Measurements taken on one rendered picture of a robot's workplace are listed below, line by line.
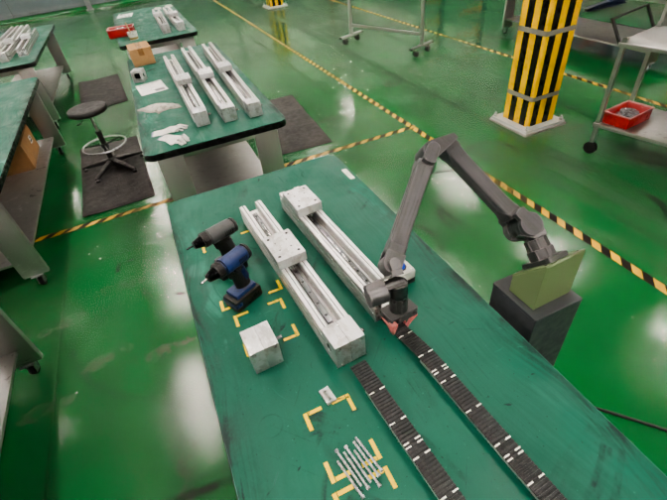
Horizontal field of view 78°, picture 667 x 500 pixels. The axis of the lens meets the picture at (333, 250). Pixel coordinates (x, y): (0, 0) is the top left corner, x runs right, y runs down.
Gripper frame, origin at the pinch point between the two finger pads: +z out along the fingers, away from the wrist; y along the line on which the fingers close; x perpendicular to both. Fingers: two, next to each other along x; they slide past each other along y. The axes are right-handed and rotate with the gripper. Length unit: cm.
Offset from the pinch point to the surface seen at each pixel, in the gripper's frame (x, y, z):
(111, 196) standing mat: -317, 73, 59
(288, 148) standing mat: -291, -91, 56
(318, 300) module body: -21.7, 16.9, -5.8
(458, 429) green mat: 34.0, 7.6, 3.2
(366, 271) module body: -22.9, -3.8, -6.8
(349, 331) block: -1.5, 17.0, -8.3
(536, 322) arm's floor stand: 22.0, -37.7, 2.8
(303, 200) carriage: -68, -3, -16
